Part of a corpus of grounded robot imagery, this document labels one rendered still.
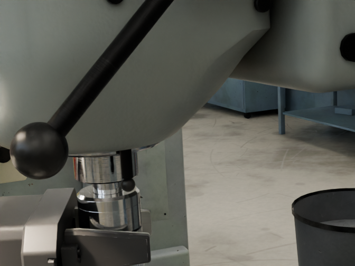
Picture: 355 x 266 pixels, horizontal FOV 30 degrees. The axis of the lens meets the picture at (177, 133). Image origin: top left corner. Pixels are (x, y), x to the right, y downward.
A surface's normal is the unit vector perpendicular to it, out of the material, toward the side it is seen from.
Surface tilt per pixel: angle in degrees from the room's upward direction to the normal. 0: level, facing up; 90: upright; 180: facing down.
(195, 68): 120
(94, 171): 90
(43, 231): 45
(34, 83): 115
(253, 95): 90
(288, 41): 90
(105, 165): 90
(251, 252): 0
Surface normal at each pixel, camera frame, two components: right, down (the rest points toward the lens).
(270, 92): 0.39, 0.16
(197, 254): -0.06, -0.98
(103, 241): 0.02, 0.19
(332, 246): -0.57, 0.25
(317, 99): -0.92, 0.13
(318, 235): -0.73, 0.23
